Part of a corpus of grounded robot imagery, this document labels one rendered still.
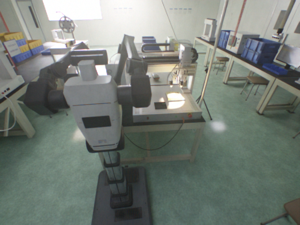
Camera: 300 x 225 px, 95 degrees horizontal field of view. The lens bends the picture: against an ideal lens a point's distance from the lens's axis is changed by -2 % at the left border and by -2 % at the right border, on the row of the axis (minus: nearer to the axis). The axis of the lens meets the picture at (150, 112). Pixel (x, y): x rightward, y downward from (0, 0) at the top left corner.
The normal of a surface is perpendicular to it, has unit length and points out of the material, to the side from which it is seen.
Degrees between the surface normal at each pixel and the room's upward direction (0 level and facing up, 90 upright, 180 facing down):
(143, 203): 0
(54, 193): 0
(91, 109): 90
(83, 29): 90
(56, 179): 0
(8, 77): 90
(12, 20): 90
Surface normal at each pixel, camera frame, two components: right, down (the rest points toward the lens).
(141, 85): 0.07, -0.40
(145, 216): 0.00, -0.81
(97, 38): 0.09, 0.59
